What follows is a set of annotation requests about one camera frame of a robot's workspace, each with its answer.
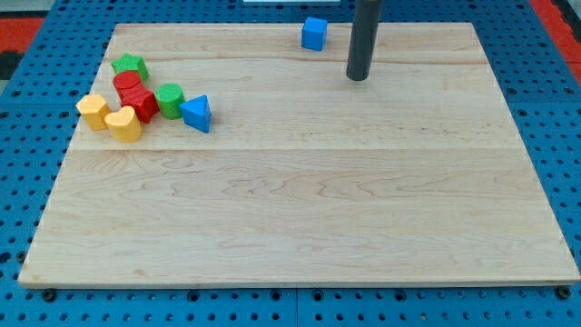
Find yellow heart block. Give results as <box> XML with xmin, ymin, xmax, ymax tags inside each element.
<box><xmin>104</xmin><ymin>106</ymin><xmax>143</xmax><ymax>143</ymax></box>

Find yellow hexagon block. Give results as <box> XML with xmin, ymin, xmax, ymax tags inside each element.
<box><xmin>76</xmin><ymin>94</ymin><xmax>111</xmax><ymax>131</ymax></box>

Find blue triangle block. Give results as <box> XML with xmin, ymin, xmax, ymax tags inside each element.
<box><xmin>180</xmin><ymin>95</ymin><xmax>212</xmax><ymax>134</ymax></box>

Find light wooden board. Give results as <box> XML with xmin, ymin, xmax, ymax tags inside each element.
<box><xmin>19</xmin><ymin>23</ymin><xmax>580</xmax><ymax>289</ymax></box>

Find blue cube block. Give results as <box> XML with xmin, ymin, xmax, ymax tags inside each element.
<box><xmin>301</xmin><ymin>17</ymin><xmax>328</xmax><ymax>51</ymax></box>

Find green cylinder block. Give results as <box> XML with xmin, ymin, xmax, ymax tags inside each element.
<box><xmin>154</xmin><ymin>83</ymin><xmax>185</xmax><ymax>120</ymax></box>

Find red star block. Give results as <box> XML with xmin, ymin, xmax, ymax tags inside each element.
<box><xmin>120</xmin><ymin>86</ymin><xmax>160</xmax><ymax>124</ymax></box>

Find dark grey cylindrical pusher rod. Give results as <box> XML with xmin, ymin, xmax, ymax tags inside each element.
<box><xmin>346</xmin><ymin>0</ymin><xmax>383</xmax><ymax>81</ymax></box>

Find red cylinder block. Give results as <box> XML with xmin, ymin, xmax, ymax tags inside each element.
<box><xmin>113</xmin><ymin>70</ymin><xmax>143</xmax><ymax>100</ymax></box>

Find green star block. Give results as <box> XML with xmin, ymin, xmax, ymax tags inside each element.
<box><xmin>111</xmin><ymin>53</ymin><xmax>149</xmax><ymax>81</ymax></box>

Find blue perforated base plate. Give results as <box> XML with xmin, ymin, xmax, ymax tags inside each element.
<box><xmin>1</xmin><ymin>1</ymin><xmax>580</xmax><ymax>326</ymax></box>

